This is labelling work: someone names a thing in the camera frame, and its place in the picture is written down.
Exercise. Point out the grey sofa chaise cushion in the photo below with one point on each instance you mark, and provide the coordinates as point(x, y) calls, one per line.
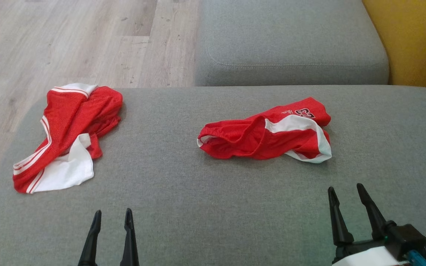
point(290, 40)

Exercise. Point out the red shorts with white stripes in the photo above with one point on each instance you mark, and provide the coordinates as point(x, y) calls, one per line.
point(68, 122)

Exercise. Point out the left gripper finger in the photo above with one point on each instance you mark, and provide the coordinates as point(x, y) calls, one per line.
point(129, 244)
point(90, 244)

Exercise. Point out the red garment with number print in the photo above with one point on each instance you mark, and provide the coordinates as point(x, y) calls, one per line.
point(250, 140)

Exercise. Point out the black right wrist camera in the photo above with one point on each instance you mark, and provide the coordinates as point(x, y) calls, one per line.
point(412, 238)

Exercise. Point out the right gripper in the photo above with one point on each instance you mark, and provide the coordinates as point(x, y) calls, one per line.
point(368, 255)

